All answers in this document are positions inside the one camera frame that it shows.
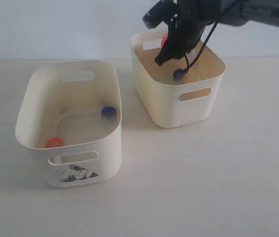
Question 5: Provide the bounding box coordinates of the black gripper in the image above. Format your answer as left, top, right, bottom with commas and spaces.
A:
155, 0, 221, 67

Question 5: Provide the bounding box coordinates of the cream plastic bin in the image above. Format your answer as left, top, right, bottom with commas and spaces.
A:
130, 30, 226, 128

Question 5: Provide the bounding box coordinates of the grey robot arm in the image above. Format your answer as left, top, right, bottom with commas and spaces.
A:
143, 0, 279, 66

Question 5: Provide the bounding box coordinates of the white bin with sticker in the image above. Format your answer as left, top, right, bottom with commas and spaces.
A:
15, 60, 122, 188

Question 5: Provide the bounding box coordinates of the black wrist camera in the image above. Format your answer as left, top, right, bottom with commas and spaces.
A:
142, 0, 178, 29

